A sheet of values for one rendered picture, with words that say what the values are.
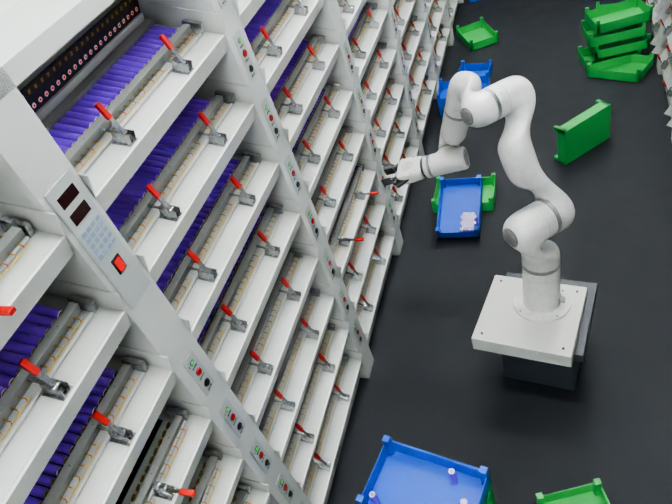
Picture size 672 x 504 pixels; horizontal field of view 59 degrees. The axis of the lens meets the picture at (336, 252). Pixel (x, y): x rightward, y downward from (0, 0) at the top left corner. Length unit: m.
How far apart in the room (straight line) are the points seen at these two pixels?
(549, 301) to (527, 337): 0.14
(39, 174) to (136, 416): 0.50
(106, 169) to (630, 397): 1.86
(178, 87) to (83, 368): 0.62
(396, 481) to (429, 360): 0.80
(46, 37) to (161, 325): 0.56
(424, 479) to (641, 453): 0.80
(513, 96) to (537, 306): 0.72
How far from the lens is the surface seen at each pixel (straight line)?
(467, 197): 3.00
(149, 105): 1.32
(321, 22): 2.25
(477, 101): 1.76
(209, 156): 1.45
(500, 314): 2.14
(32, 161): 1.03
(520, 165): 1.82
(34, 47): 1.08
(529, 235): 1.84
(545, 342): 2.05
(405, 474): 1.78
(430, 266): 2.79
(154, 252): 1.25
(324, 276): 2.01
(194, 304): 1.38
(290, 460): 1.96
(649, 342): 2.49
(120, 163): 1.18
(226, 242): 1.50
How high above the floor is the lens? 1.99
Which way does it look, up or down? 41 degrees down
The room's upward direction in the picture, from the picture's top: 21 degrees counter-clockwise
